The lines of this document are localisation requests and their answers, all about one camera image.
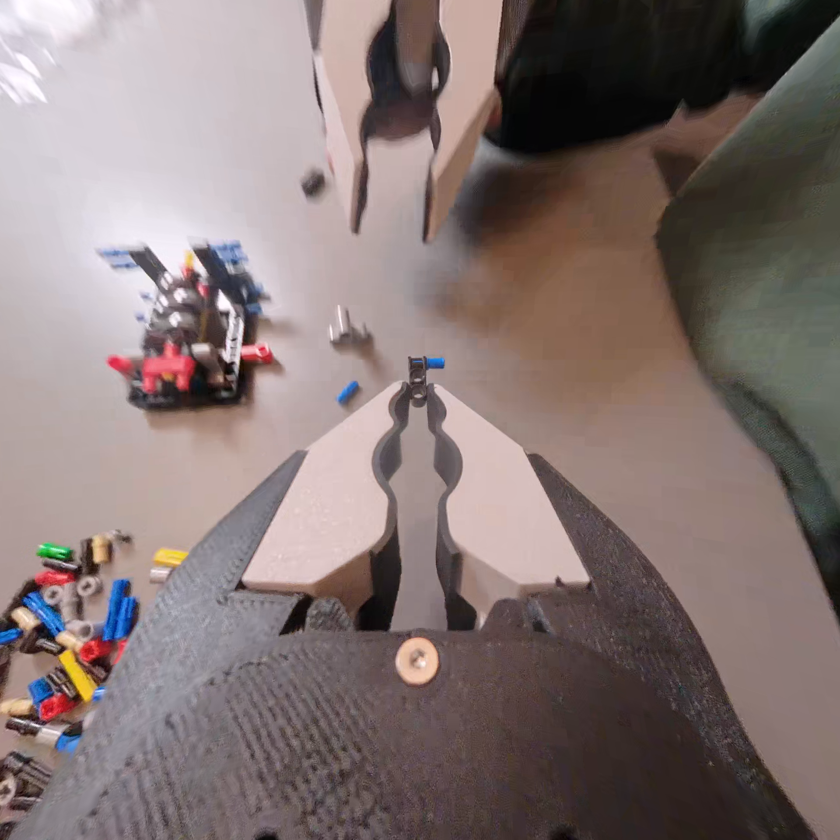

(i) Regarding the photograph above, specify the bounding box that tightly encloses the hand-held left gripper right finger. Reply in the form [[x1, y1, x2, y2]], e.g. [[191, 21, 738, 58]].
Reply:
[[430, 384, 589, 627]]

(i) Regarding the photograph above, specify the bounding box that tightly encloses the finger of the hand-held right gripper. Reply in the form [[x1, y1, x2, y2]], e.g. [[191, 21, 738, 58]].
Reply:
[[308, 0, 395, 234], [423, 0, 503, 242]]

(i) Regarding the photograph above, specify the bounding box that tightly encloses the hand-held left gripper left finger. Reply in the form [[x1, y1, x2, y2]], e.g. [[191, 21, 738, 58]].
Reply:
[[241, 384, 408, 631]]

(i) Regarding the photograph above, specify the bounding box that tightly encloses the person's right forearm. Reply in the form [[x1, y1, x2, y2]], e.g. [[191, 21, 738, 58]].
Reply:
[[745, 0, 840, 93]]

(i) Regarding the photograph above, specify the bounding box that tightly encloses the grey lego connector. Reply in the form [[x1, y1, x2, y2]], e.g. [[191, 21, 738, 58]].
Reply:
[[328, 305, 371, 347]]

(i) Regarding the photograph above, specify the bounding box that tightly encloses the partly built lego model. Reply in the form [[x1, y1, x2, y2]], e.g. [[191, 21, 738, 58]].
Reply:
[[97, 239, 273, 409]]

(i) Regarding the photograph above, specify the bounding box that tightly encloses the pile of loose lego pieces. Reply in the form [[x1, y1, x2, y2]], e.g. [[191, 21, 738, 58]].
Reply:
[[0, 528, 191, 815]]

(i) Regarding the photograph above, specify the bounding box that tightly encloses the clear plastic bag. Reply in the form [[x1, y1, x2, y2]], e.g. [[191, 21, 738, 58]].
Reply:
[[0, 0, 132, 102]]

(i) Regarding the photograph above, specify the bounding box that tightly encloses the green garment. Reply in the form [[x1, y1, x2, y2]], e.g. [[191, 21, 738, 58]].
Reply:
[[656, 20, 840, 624]]

